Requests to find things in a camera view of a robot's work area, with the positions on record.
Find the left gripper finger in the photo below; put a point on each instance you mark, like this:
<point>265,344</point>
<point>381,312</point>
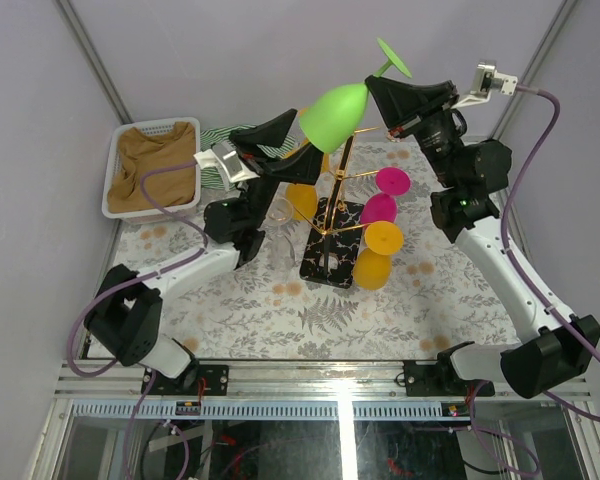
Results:
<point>302,167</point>
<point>269,134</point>

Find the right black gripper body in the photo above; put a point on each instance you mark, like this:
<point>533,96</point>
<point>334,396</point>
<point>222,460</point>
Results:
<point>440,142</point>

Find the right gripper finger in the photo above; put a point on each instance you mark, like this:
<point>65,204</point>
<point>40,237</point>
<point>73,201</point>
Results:
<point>404,130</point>
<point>399,102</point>

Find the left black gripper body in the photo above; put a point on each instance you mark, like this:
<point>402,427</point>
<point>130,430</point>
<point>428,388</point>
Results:
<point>259,194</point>

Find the orange wine glass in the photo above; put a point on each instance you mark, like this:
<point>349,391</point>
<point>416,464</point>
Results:
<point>325,166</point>
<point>303,199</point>
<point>373,267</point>

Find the pink plastic wine glass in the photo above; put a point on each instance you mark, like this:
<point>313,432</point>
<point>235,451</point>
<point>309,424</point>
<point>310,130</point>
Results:
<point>392,182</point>

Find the green plastic wine glass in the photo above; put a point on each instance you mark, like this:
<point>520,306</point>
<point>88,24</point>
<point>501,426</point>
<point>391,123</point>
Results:
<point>334,116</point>

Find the clear wine glass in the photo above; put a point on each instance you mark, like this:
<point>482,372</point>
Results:
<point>281,250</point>

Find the gold wine glass rack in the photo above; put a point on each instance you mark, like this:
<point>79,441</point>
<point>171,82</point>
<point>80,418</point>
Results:
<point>334,242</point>

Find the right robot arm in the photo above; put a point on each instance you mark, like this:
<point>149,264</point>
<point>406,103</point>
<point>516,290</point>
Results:
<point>555,344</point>

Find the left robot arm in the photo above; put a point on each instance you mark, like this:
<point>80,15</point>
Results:
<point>125,315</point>

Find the white plastic basket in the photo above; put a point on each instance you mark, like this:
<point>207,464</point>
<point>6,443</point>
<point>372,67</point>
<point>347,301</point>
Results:
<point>114,164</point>

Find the floral table mat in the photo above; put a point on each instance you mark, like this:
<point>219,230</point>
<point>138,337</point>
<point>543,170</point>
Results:
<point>434,298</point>

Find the brown cloth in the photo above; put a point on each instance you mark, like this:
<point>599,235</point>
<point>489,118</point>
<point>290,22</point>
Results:
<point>141,153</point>

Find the aluminium front rail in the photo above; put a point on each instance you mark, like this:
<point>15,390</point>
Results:
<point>257,379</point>

